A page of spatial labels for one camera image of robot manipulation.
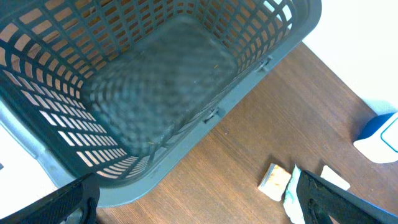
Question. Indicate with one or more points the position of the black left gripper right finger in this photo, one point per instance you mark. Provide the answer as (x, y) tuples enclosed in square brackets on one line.
[(323, 202)]

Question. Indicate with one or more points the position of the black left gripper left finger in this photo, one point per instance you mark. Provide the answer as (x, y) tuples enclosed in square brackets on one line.
[(75, 202)]

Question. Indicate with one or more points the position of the teal soap pouch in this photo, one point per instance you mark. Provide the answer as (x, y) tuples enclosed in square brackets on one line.
[(291, 201)]

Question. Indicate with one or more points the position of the orange tissue packet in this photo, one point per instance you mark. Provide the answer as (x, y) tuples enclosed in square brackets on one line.
[(274, 182)]

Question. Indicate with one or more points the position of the white barcode scanner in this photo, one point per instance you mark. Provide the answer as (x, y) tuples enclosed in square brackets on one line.
[(378, 139)]

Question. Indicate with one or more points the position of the dark grey plastic basket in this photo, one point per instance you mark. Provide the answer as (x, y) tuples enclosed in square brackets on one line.
[(124, 89)]

